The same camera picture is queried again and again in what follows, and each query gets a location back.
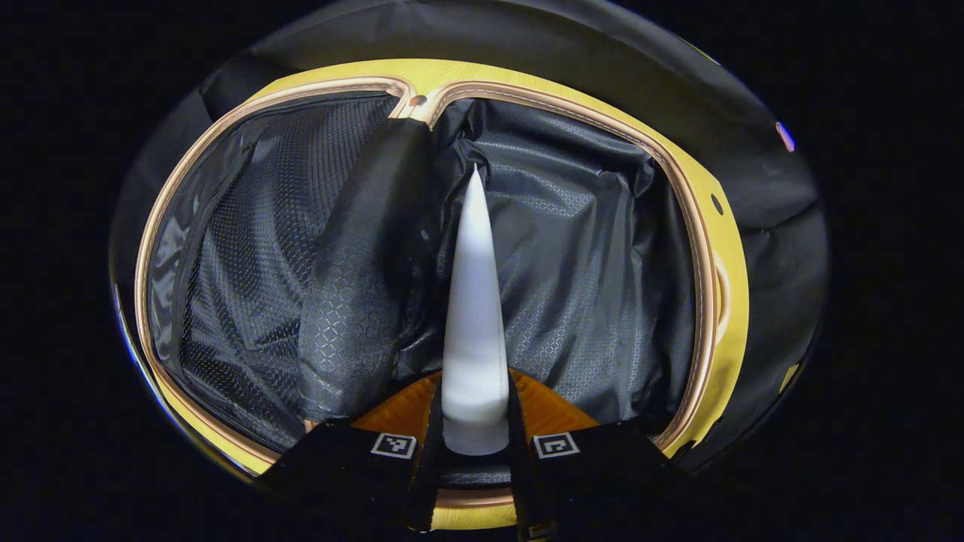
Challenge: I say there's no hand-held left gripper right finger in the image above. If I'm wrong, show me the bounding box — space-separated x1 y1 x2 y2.
508 369 682 539

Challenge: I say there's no white skin care tube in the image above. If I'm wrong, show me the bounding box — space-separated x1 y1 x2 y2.
441 166 511 456

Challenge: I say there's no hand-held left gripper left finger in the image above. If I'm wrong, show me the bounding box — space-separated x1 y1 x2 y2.
260 373 445 531

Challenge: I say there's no pink suitcase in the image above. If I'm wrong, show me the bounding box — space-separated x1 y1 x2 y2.
134 75 731 513

